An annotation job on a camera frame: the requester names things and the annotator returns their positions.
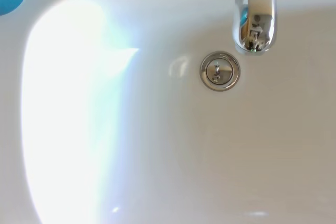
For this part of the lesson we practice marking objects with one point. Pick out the white ceramic sink basin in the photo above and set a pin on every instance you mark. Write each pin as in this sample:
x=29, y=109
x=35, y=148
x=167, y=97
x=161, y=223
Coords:
x=168, y=142

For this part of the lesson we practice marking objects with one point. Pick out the chrome faucet spout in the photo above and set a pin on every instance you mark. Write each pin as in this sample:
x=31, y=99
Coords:
x=258, y=11

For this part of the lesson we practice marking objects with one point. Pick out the chrome sink drain plug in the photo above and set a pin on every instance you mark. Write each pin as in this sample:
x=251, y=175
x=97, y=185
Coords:
x=220, y=71

